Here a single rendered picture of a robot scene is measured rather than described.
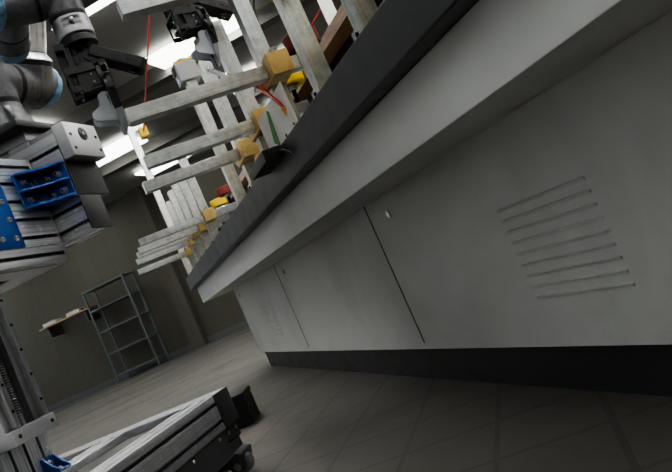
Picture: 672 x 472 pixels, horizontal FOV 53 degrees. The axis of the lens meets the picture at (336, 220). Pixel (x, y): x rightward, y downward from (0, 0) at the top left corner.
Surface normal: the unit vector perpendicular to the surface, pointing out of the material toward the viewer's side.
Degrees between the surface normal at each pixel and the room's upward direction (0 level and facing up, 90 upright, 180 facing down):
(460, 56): 90
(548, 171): 90
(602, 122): 90
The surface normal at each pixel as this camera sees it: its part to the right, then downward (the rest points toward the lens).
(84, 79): 0.28, -0.18
